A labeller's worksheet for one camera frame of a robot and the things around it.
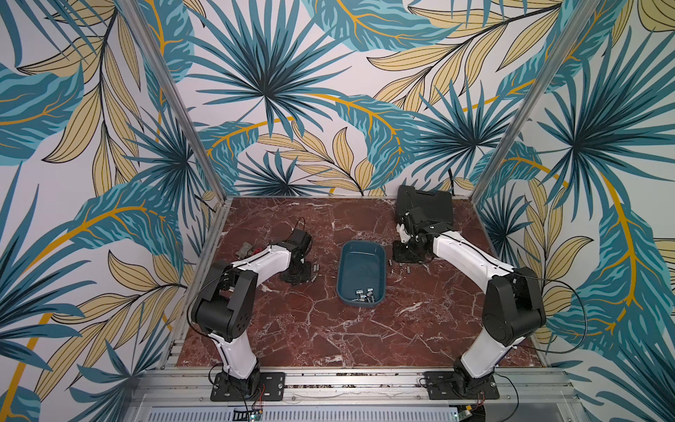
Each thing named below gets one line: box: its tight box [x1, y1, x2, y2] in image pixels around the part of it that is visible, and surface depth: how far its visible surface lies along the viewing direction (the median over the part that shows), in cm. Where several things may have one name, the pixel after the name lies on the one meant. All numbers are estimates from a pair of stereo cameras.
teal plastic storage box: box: [336, 240, 387, 308], surface depth 98 cm
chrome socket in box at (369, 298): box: [351, 294, 376, 304], surface depth 91 cm
